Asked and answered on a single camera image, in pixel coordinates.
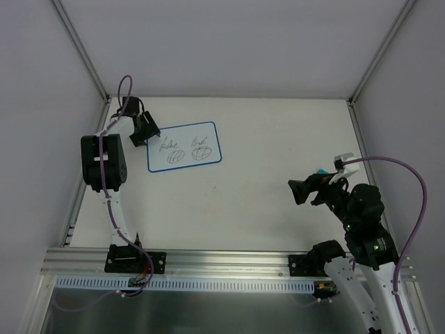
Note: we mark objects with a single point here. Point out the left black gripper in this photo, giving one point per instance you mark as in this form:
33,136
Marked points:
141,129

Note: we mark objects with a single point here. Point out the white slotted cable duct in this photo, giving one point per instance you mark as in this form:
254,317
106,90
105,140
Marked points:
188,284

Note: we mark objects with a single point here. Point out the right aluminium corner post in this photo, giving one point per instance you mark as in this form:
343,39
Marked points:
383,48

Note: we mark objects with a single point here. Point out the aluminium corner post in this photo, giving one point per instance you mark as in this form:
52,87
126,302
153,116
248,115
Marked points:
383,48
79,47

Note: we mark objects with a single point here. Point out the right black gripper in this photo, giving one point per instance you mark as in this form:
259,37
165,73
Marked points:
311,186

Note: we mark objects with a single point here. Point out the blue framed whiteboard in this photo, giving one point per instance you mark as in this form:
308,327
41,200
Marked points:
184,146

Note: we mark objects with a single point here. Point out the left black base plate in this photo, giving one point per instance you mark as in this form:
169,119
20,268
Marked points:
126,259

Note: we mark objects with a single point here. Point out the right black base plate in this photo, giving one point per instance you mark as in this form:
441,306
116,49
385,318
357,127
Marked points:
305,266

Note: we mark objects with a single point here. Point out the aluminium mounting rail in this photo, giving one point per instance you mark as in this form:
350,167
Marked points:
227,264

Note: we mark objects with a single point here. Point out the left aluminium corner post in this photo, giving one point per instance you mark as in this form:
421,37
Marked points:
79,47

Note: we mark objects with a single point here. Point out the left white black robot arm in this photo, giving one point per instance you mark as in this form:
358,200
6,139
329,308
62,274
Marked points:
104,166

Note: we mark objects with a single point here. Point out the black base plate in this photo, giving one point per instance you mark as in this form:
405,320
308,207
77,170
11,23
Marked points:
126,259
305,266

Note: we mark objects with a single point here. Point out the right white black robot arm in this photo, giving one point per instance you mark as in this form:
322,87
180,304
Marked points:
382,307

